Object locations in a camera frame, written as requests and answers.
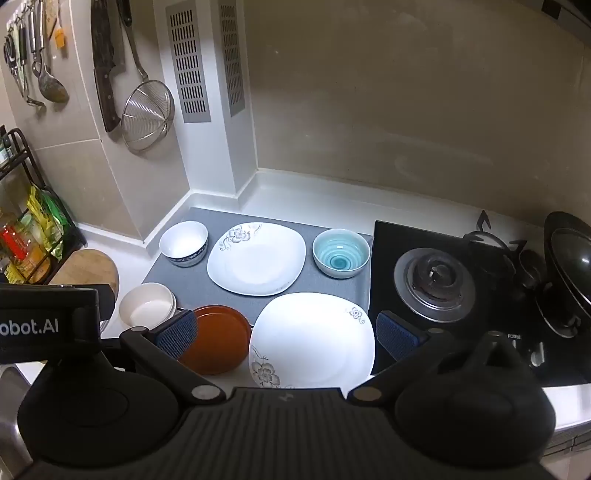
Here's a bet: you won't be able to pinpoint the dark handled cleaver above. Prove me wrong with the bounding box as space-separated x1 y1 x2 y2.
90 0 127 134

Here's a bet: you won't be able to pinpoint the black pan support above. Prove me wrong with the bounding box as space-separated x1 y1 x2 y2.
463 210 529 264

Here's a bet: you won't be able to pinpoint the wooden cutting board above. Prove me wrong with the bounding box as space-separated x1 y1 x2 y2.
48 249 120 320

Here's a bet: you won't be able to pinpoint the yellow green packets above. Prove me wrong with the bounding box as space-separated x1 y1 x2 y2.
25 185 71 243

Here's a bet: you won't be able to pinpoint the hanging metal utensil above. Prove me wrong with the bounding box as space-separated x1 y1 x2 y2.
3 14 46 108

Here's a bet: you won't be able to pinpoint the metal mesh strainer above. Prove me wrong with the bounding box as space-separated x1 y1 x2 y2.
117 0 175 153

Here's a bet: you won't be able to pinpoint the black gas stove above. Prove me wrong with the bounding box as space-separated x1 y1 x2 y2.
368 220 591 389

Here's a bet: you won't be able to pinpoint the round stove burner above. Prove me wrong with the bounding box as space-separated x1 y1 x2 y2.
394 248 477 324

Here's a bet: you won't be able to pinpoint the steel sink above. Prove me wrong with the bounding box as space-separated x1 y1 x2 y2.
0 364 34 468

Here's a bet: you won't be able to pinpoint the teal striped bowl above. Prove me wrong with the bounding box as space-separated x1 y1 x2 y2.
312 228 373 280

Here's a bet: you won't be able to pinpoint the white square floral plate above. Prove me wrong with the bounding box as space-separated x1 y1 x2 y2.
206 222 307 296
248 292 376 390

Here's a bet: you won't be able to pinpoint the grey mat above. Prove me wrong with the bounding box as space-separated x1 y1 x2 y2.
140 207 375 315

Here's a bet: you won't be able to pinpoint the metal ladle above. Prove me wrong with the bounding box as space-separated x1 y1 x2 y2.
28 0 70 103

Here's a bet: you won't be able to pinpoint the black wire spice rack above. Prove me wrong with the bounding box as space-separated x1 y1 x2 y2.
0 127 88 285

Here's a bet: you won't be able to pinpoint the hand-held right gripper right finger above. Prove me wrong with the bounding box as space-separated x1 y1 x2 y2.
346 311 459 407

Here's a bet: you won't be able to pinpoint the white bowl with blue band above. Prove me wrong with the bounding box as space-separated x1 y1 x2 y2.
159 220 209 267

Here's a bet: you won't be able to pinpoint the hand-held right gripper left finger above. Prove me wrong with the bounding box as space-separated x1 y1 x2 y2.
119 310 228 407

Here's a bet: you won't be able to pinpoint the red label bottle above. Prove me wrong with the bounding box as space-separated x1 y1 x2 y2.
0 224 29 265

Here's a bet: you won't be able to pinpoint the grey vent grille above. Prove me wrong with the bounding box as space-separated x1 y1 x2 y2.
165 0 212 124

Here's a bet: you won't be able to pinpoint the black wok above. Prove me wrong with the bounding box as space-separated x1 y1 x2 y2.
534 211 591 339

